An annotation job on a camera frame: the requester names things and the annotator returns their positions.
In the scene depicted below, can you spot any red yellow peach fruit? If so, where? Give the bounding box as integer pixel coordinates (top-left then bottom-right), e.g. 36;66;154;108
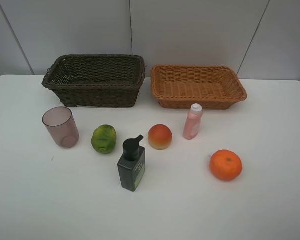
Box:
148;124;173;150

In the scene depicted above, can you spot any pink lotion bottle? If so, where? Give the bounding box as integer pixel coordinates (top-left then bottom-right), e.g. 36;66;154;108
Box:
183;103;203;140

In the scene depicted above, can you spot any black pump soap bottle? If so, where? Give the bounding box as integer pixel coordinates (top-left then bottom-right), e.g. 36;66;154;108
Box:
117;135;146;192

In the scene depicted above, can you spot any orange mandarin fruit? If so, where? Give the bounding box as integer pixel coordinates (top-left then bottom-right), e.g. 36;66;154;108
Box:
209;149;243;182

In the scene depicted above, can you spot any translucent purple plastic cup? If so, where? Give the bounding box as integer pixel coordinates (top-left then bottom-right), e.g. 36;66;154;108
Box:
42;106;80;149

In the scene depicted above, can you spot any orange wicker basket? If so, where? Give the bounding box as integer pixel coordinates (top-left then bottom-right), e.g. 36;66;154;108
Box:
151;64;248;110

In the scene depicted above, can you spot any green lime fruit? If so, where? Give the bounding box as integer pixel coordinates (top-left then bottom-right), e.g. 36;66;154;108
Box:
91;124;117;154

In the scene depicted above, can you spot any dark brown wicker basket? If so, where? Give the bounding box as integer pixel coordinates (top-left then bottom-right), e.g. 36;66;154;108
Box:
42;54;146;108

